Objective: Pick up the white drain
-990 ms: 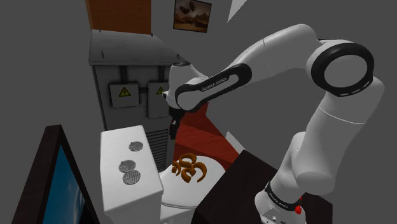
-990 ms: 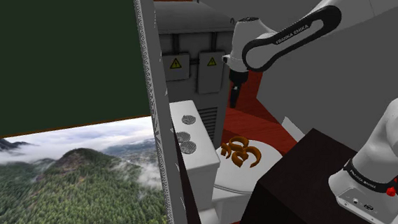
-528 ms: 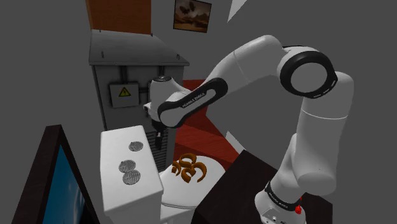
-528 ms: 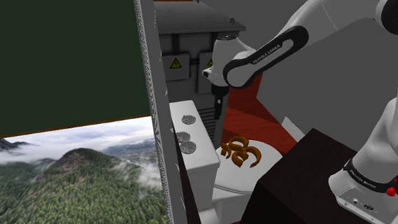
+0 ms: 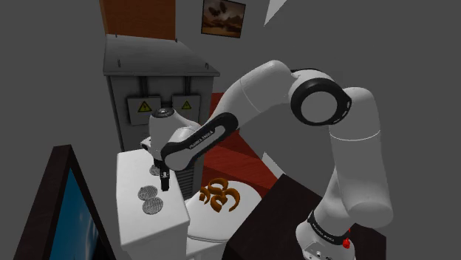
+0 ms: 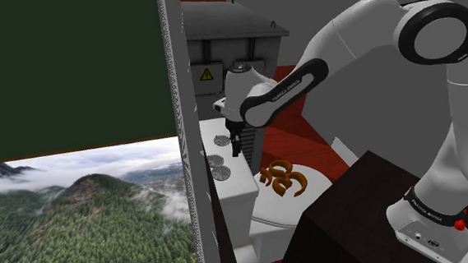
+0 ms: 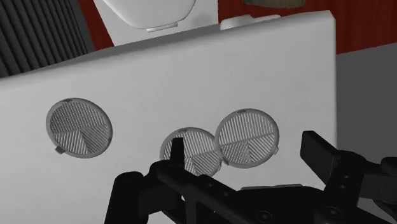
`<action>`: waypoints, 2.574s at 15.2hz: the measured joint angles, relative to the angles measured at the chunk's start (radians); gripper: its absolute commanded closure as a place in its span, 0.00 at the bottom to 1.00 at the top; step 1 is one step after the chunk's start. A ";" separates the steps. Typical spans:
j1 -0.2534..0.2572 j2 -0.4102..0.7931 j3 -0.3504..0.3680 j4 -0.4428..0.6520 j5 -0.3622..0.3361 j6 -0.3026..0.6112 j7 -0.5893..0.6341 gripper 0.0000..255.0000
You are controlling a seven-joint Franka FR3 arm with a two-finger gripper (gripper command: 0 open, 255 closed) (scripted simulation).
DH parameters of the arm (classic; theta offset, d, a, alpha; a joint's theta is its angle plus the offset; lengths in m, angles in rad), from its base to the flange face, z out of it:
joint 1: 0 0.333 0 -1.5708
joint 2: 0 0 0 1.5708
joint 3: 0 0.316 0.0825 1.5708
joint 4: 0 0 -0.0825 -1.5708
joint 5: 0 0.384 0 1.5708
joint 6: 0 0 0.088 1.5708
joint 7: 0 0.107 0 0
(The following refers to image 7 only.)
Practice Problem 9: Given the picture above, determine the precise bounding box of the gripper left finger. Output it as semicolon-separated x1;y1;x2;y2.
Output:
104;137;260;224

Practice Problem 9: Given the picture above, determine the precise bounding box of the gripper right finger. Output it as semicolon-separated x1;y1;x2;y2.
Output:
300;130;397;224

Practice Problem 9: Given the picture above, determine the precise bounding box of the grey round ribbed disc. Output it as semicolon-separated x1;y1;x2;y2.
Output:
159;127;223;178
214;108;280;169
45;97;113;159

